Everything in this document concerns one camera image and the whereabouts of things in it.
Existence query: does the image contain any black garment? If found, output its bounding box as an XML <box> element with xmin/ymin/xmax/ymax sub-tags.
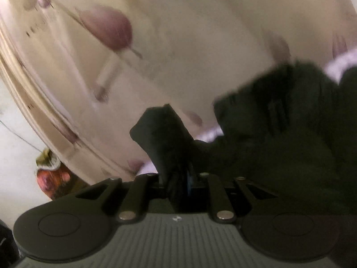
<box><xmin>130</xmin><ymin>62</ymin><xmax>356</xmax><ymax>214</ymax></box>

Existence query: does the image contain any beige leaf print curtain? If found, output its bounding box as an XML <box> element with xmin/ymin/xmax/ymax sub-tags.
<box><xmin>1</xmin><ymin>0</ymin><xmax>356</xmax><ymax>184</ymax></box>

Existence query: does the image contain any pink white checked bed sheet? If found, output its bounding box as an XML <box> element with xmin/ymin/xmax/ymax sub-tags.
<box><xmin>137</xmin><ymin>48</ymin><xmax>356</xmax><ymax>176</ymax></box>

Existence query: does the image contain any colourful bag by wall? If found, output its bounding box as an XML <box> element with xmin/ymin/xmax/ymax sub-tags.
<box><xmin>35</xmin><ymin>148</ymin><xmax>89</xmax><ymax>200</ymax></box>

